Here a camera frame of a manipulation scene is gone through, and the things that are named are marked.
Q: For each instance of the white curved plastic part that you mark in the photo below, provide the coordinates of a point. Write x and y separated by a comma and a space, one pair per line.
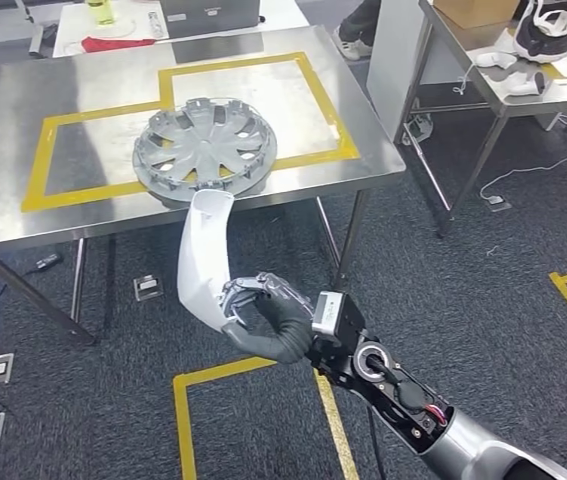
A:
203, 252

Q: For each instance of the yellow green drink bottle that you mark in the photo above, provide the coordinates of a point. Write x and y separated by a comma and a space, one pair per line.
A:
100, 12

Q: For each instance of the black power adapter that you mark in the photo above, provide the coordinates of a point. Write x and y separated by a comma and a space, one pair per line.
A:
49, 261

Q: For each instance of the grey metal workbench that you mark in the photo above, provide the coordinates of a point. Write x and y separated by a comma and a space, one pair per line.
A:
13, 99

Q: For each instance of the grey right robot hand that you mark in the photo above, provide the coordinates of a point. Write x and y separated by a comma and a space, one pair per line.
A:
288, 305

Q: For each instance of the white metal table frame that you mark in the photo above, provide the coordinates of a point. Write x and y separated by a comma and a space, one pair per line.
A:
468, 46

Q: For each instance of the grey wheel hubcap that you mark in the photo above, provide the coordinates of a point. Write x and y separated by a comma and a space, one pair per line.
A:
203, 142

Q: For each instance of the grey metal stand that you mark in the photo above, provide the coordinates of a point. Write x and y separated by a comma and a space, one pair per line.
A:
35, 41

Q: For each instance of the white black VR headset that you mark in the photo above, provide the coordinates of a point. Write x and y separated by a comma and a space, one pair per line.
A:
538, 40

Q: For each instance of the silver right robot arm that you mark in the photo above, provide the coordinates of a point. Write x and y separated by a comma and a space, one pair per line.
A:
468, 450

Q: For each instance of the white hand controller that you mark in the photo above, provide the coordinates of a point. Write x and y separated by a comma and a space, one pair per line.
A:
495, 60
523, 85

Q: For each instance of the grey laptop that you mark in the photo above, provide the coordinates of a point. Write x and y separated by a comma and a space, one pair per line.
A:
208, 20

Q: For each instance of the person's foot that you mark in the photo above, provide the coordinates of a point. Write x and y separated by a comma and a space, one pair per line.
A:
350, 48

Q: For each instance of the white desk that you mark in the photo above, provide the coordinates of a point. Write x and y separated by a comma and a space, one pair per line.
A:
73, 23

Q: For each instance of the cardboard box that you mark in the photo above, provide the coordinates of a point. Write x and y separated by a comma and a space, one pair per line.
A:
473, 13

